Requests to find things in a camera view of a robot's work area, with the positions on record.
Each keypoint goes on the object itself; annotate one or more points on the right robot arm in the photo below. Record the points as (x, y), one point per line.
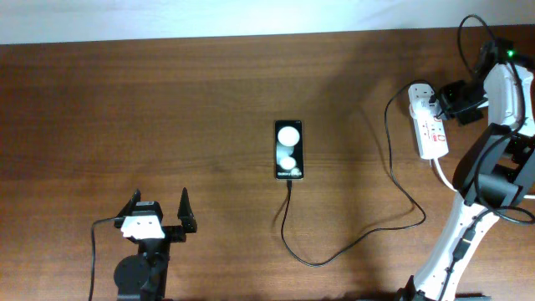
(497, 172)

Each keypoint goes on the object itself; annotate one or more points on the black Samsung Galaxy phone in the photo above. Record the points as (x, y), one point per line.
(288, 150)

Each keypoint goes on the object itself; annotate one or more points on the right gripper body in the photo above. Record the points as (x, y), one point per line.
(457, 99)

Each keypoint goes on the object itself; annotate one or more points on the white USB charger adapter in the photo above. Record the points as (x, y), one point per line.
(423, 101)

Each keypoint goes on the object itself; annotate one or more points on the white power strip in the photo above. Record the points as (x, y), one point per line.
(431, 138)

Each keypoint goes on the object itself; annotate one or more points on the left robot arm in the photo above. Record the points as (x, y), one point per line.
(142, 276)

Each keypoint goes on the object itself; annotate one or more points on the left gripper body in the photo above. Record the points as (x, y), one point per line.
(161, 247)

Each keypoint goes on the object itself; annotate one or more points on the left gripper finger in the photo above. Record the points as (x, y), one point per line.
(185, 213)
(127, 209)

